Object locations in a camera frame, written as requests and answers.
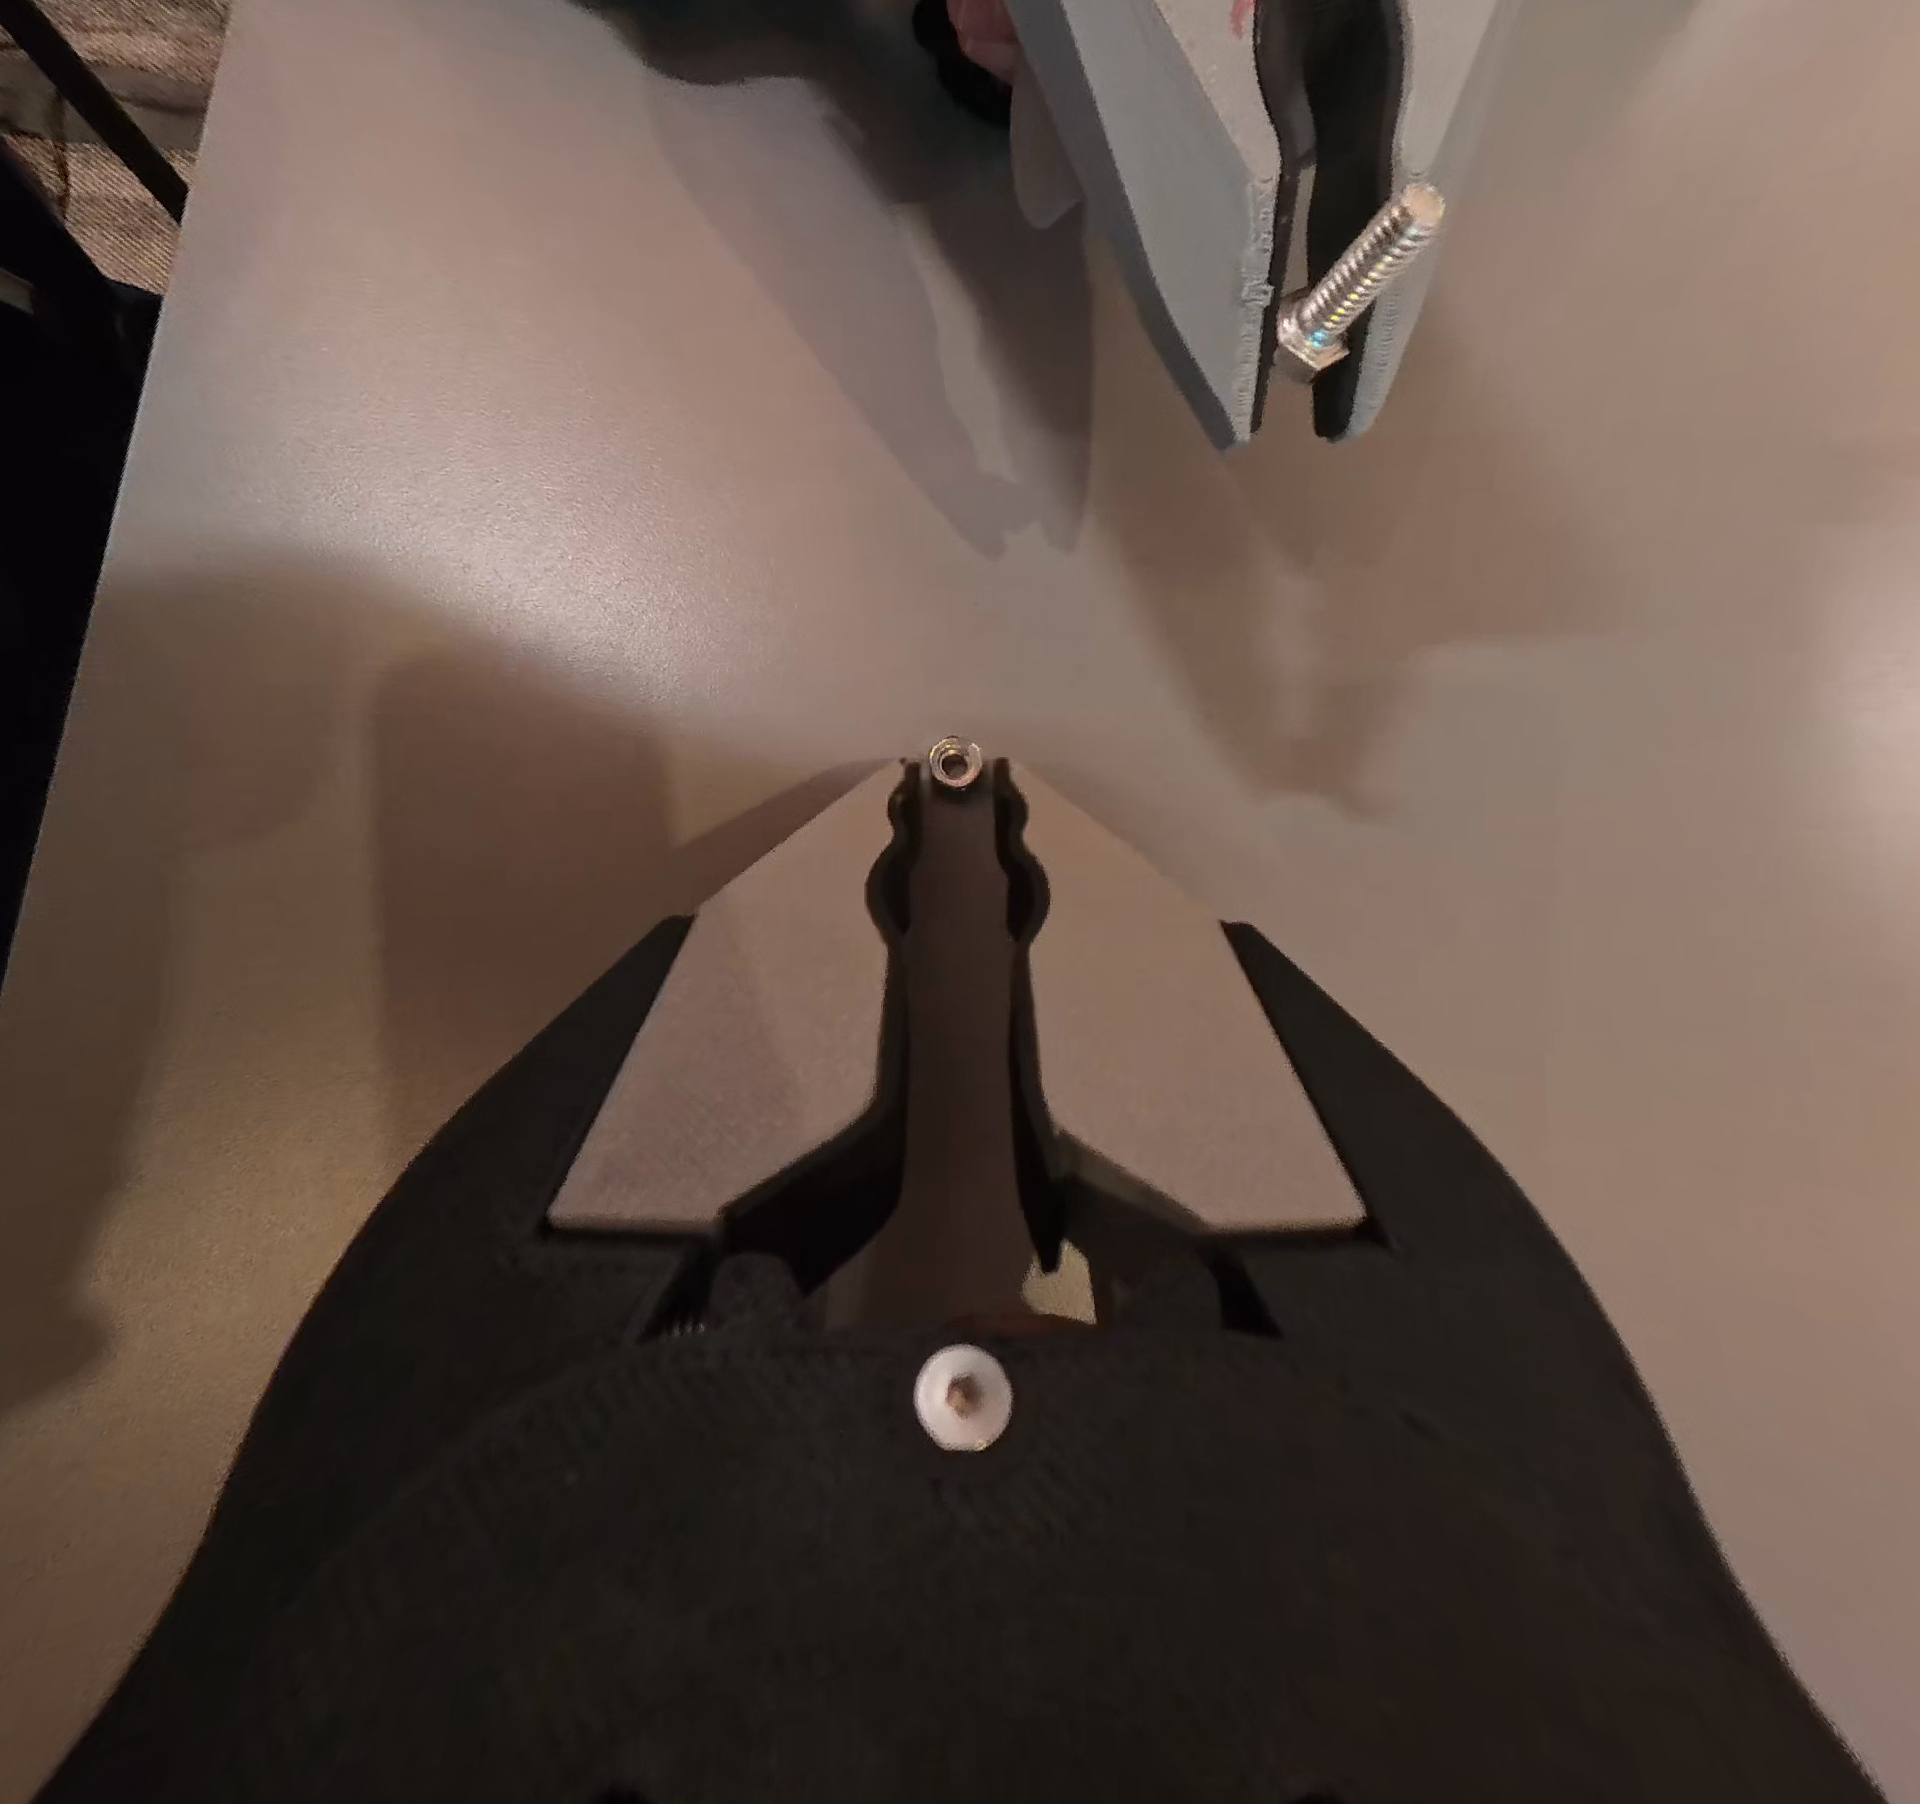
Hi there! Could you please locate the slim silver bolt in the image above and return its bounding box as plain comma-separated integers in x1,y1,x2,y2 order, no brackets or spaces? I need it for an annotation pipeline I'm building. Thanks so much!
1275,179,1450,381

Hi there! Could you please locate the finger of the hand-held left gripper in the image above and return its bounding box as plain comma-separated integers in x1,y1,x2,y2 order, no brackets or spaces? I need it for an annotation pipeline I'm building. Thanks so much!
1267,0,1563,444
978,0,1326,452

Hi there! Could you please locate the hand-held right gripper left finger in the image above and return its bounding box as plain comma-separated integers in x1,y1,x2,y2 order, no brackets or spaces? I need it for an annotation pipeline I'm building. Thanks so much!
544,756,921,1325

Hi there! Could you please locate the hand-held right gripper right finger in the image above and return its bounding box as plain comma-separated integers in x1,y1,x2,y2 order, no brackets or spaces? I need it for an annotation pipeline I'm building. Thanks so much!
990,756,1370,1325

